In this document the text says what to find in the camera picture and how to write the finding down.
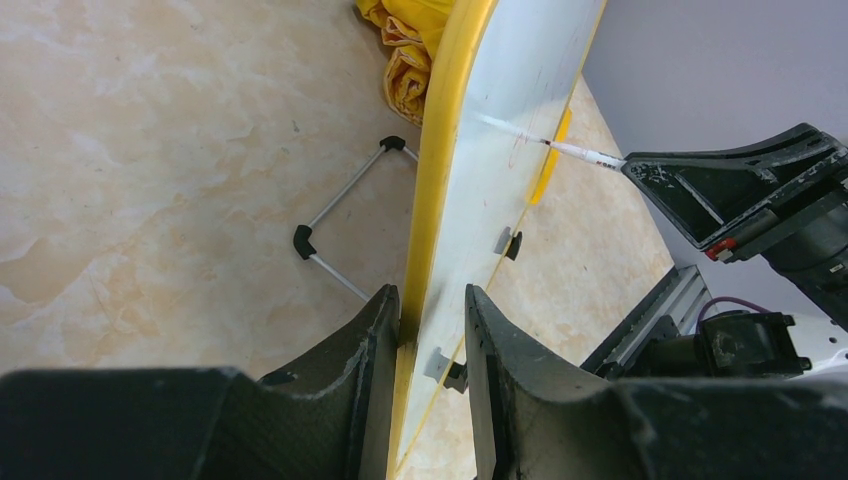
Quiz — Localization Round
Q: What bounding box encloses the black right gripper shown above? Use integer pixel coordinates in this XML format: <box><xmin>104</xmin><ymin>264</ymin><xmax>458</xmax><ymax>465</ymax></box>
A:
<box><xmin>622</xmin><ymin>123</ymin><xmax>847</xmax><ymax>328</ymax></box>

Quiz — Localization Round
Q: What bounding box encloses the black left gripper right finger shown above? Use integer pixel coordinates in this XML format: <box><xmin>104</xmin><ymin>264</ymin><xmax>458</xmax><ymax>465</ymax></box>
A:
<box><xmin>465</xmin><ymin>285</ymin><xmax>847</xmax><ymax>479</ymax></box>

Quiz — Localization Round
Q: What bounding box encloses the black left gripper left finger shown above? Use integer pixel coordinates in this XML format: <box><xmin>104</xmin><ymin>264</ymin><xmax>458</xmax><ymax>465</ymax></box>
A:
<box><xmin>1</xmin><ymin>285</ymin><xmax>399</xmax><ymax>479</ymax></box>

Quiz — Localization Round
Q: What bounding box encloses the red capped white marker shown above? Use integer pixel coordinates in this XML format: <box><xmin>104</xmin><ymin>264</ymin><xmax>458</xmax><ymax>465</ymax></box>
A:
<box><xmin>541</xmin><ymin>140</ymin><xmax>626</xmax><ymax>172</ymax></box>

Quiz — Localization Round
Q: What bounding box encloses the yellow framed whiteboard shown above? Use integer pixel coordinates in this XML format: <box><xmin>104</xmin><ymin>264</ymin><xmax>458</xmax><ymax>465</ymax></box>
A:
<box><xmin>365</xmin><ymin>1</ymin><xmax>605</xmax><ymax>479</ymax></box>

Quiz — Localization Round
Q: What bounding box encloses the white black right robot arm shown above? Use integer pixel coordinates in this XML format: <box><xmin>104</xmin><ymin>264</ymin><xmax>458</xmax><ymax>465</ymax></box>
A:
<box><xmin>622</xmin><ymin>123</ymin><xmax>847</xmax><ymax>378</ymax></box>

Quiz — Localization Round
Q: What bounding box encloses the yellow zippered fabric pouch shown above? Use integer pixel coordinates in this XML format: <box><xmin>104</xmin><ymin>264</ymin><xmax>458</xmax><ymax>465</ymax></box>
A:
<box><xmin>355</xmin><ymin>0</ymin><xmax>454</xmax><ymax>126</ymax></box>

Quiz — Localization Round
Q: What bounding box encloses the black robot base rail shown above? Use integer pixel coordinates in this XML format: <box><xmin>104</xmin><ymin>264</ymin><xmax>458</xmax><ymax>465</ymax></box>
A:
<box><xmin>580</xmin><ymin>266</ymin><xmax>712</xmax><ymax>379</ymax></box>

